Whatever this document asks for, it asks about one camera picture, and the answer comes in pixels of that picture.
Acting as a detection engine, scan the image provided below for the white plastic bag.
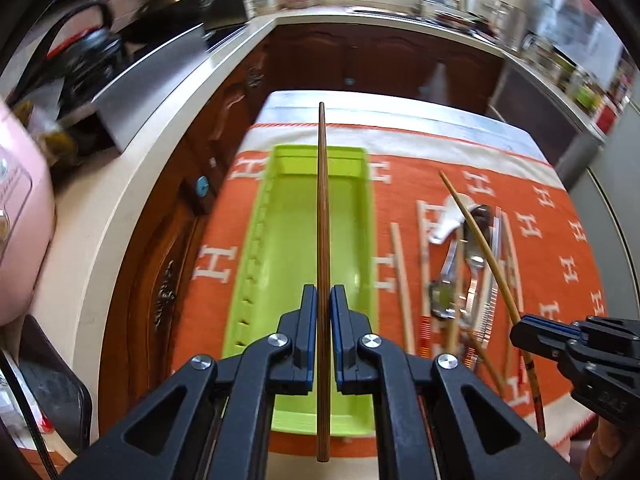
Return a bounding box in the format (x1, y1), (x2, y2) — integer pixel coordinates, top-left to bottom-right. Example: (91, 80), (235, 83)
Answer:
(420, 63), (448, 105)

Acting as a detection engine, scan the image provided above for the person's right hand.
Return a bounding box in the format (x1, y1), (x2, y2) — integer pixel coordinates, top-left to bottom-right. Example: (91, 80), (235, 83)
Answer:
(579, 417), (639, 479)

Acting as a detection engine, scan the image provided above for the dark brown wooden chopstick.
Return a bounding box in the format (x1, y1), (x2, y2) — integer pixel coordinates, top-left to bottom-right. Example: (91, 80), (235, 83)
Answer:
(317, 102), (331, 463)

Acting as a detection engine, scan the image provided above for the large steel soup spoon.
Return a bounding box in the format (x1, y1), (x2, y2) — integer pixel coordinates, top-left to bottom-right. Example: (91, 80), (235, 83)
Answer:
(428, 204), (494, 321)

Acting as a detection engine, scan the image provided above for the stainless dishwasher cabinet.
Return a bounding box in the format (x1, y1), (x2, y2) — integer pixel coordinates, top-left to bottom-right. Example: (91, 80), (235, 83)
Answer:
(487, 58), (605, 188)

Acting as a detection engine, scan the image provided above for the stainless splash guard panel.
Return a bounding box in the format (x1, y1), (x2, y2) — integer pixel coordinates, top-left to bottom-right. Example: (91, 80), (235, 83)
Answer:
(90, 25), (207, 153)

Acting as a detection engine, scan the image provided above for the twisted steel chopstick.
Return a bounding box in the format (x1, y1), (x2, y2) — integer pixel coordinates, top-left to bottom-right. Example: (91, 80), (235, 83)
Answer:
(474, 207), (502, 350)

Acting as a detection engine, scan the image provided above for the steel tablespoon patterned handle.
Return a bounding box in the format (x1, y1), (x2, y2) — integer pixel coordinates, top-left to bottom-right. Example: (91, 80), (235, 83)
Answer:
(463, 204), (494, 324)

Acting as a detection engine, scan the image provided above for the black frying pan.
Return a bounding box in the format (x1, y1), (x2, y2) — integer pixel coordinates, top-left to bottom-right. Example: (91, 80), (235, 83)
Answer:
(121, 0), (274, 44)

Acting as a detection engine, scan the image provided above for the white ceramic soup spoon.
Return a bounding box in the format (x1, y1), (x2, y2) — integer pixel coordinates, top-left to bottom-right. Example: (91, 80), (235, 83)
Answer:
(428, 196), (464, 245)

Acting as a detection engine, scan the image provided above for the pink rice cooker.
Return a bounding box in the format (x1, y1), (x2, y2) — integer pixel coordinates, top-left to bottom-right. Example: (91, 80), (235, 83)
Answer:
(1, 104), (55, 325)

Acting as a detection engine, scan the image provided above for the orange H-pattern blanket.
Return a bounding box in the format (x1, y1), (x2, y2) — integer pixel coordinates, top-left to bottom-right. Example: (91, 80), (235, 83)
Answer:
(170, 122), (606, 420)

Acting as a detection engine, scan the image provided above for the green plastic utensil tray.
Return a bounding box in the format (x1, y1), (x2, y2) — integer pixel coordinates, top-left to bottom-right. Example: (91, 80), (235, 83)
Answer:
(221, 143), (378, 437)

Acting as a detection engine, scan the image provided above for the white chopstick striped end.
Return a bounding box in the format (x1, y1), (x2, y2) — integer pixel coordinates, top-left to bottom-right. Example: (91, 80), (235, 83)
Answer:
(416, 200), (431, 358)

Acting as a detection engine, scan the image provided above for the white chopstick red end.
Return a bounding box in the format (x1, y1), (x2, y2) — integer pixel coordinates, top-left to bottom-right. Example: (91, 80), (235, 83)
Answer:
(390, 222), (416, 354)

